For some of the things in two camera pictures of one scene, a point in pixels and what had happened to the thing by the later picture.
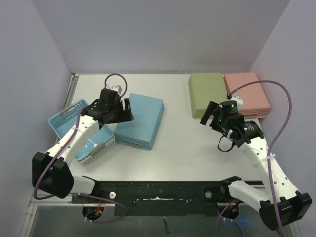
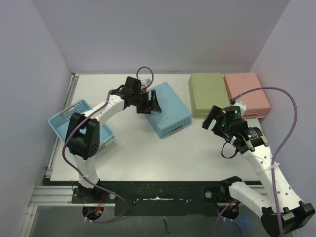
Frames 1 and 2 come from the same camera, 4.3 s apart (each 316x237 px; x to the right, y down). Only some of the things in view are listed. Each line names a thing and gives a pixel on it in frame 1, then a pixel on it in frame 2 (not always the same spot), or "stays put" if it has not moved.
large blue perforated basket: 147,112 to 174,116
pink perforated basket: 255,103 stays put
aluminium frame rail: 52,201 stays put
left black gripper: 125,115 to 152,104
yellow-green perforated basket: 205,88 stays put
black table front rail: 193,198 stays put
